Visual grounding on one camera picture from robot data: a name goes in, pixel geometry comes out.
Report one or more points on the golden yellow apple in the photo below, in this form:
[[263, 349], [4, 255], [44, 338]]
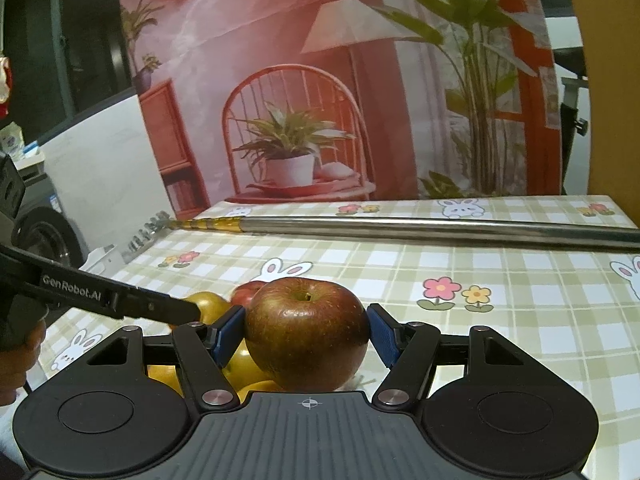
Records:
[[212, 302]]

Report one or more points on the large yellow lemon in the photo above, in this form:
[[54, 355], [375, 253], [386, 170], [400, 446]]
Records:
[[161, 375]]

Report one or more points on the printed backdrop cloth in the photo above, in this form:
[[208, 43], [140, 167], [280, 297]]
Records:
[[350, 85]]

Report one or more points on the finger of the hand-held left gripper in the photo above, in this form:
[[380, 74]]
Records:
[[165, 310]]

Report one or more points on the washing machine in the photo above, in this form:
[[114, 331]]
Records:
[[47, 230]]

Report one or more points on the person's left hand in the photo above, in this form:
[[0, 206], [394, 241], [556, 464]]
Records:
[[20, 370]]

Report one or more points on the red hanging ornament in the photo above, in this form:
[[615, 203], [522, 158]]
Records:
[[4, 85]]

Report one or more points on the large red-green apple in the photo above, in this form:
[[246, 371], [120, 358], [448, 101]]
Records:
[[307, 335]]

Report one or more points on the small red apple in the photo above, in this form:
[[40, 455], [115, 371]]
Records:
[[247, 292]]

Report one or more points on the telescopic metal pole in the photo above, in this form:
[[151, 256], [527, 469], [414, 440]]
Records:
[[400, 230]]

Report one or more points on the brown wooden board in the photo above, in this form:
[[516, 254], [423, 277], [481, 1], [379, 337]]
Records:
[[610, 85]]

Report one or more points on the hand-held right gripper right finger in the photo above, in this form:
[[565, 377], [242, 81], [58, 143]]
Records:
[[382, 337]]

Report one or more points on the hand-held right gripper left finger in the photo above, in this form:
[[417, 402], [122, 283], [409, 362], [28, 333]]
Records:
[[230, 337]]

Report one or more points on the white packets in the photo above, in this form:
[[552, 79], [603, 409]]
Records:
[[17, 142]]

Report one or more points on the checkered bunny tablecloth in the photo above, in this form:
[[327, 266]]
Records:
[[500, 310]]

